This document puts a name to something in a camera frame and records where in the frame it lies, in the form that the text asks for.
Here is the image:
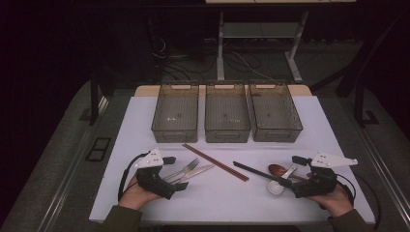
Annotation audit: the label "person's left hand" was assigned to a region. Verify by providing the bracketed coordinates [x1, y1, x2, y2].
[118, 173, 162, 211]

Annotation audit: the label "left hand-held gripper cable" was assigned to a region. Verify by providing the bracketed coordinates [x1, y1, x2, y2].
[117, 151, 151, 202]

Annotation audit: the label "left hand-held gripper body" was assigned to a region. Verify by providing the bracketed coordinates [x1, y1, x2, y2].
[133, 147, 178, 201]

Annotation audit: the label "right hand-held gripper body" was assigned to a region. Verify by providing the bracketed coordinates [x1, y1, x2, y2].
[290, 151, 359, 199]

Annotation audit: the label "black metal stand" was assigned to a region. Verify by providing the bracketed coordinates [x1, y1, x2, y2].
[308, 13, 410, 129]
[80, 64, 114, 127]

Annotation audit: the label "brown wooden spoon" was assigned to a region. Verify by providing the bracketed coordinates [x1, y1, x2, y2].
[268, 163, 313, 182]

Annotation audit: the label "person's right hand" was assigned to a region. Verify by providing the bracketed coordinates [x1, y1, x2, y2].
[307, 185, 354, 218]

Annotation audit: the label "red chopstick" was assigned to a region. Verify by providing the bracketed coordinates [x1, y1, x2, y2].
[183, 143, 250, 181]

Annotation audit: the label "white metal-legged desk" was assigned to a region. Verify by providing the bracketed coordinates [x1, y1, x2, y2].
[205, 0, 357, 84]

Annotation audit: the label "steel fork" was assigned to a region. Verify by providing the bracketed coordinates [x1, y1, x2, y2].
[162, 158, 201, 182]

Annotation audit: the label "tangle of black floor cables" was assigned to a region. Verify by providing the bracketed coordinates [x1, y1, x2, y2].
[149, 18, 226, 82]

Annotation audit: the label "white floor cable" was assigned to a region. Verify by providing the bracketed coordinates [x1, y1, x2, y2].
[231, 50, 269, 81]

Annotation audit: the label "black rectangular floor frame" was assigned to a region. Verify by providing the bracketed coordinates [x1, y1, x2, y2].
[85, 136, 112, 162]

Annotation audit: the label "white ceramic spoon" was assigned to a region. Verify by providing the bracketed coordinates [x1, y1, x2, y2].
[267, 164, 298, 196]

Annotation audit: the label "hand-held gripper cable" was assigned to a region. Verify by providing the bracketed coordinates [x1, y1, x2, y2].
[117, 151, 151, 202]
[335, 173, 383, 232]

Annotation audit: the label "right hand-held gripper cable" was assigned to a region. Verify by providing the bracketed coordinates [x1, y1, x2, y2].
[335, 173, 383, 232]

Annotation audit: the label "clear brown plastic bin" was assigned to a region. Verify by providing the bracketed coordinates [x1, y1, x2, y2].
[204, 80, 251, 144]
[247, 80, 304, 143]
[150, 80, 200, 144]

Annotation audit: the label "brown wooden chopsticks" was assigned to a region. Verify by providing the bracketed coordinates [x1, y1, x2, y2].
[182, 144, 249, 183]

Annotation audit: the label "aluminium floor rail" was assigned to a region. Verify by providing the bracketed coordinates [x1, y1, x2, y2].
[357, 125, 410, 223]
[38, 129, 95, 232]

